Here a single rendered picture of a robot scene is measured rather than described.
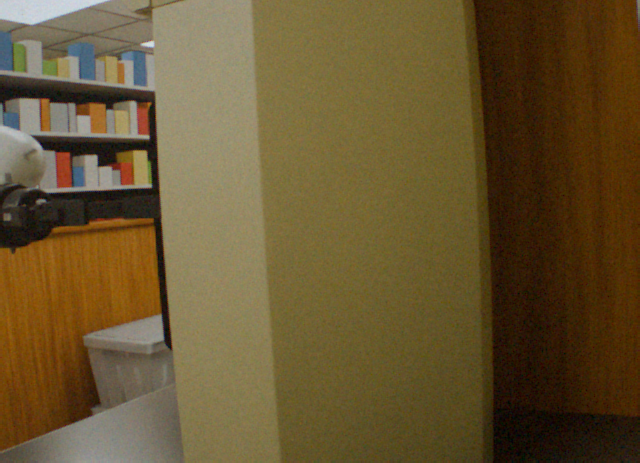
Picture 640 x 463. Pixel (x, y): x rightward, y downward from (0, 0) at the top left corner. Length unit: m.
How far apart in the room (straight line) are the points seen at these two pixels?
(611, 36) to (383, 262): 0.42
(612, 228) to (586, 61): 0.20
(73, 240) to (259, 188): 2.61
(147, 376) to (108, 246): 0.73
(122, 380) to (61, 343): 0.33
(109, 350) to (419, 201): 2.46
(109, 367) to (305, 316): 2.48
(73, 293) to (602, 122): 2.63
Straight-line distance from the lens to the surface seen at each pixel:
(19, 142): 1.15
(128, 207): 0.94
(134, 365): 2.91
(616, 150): 0.84
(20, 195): 0.98
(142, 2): 0.66
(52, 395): 3.12
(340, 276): 0.58
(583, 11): 0.87
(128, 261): 3.39
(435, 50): 0.63
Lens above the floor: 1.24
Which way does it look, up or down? 3 degrees down
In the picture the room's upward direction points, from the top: 3 degrees counter-clockwise
